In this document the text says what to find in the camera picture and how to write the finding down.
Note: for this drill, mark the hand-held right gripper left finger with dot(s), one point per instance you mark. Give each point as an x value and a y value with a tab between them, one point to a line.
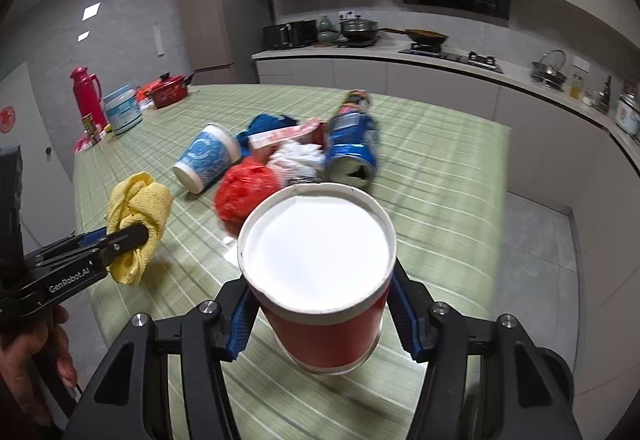
240	320

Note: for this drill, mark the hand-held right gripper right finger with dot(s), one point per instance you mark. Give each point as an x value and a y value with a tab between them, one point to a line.
407	325

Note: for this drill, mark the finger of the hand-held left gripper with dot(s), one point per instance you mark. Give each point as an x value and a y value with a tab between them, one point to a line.
130	237
95	236

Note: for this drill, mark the yellow cloth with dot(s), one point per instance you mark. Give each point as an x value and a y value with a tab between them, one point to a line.
145	200

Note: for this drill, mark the red paper cup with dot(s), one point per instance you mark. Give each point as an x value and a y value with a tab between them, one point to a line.
320	335

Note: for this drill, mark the red plastic bag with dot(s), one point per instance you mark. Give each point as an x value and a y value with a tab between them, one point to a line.
245	190

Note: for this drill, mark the white paper towel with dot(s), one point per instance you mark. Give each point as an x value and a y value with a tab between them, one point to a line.
295	157

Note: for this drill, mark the red white carton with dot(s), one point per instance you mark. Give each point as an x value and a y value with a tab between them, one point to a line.
280	135

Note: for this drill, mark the crushed blue can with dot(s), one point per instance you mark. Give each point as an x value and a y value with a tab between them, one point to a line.
350	140

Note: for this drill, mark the person's left hand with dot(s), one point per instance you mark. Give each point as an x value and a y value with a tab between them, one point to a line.
55	360

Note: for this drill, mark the red door decoration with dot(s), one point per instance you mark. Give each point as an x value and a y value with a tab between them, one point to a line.
6	120

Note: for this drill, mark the white door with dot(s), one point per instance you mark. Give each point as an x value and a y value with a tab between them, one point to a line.
35	120

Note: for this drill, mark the small dark yellow jar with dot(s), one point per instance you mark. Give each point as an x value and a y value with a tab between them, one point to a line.
91	125

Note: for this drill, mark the blue patterned paper cup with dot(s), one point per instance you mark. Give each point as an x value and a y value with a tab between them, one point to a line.
205	155

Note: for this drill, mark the white blue tub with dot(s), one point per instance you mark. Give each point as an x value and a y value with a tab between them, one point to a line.
122	112

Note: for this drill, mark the red thermos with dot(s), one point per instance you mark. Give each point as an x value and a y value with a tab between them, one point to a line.
87	95

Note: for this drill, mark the red wrapper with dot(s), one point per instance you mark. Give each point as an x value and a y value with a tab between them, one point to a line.
144	95

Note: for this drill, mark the red enamel pot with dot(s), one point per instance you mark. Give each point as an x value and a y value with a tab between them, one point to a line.
170	92

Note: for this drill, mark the green striped tablecloth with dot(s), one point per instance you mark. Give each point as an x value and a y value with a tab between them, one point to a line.
440	170

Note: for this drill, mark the blue plastic bag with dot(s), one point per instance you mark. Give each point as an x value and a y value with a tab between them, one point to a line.
265	125

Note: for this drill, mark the snack tube can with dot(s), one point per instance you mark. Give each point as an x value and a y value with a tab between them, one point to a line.
355	102

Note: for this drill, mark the beige refrigerator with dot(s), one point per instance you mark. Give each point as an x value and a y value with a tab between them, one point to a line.
210	20

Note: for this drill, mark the beige kitchen counter cabinets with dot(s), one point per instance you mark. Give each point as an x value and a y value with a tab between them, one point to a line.
360	75

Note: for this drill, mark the black countertop oven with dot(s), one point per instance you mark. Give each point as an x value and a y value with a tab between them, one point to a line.
300	32

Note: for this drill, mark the gas stove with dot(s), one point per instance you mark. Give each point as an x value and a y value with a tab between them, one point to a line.
450	55

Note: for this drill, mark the green teapot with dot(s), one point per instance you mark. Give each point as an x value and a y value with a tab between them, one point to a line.
327	30

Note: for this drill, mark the black frying pan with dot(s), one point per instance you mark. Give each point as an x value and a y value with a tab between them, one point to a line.
427	37

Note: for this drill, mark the yellow oil bottle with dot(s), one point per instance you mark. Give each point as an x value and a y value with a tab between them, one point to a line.
576	90

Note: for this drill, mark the lidded wok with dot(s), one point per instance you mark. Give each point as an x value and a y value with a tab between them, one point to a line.
357	27

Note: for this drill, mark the dark glass bottle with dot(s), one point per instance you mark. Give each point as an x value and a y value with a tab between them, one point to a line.
606	97

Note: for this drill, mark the white rice cooker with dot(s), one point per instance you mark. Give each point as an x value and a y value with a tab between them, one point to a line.
631	115

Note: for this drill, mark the white wall panel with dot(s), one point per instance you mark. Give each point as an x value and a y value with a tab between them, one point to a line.
159	40

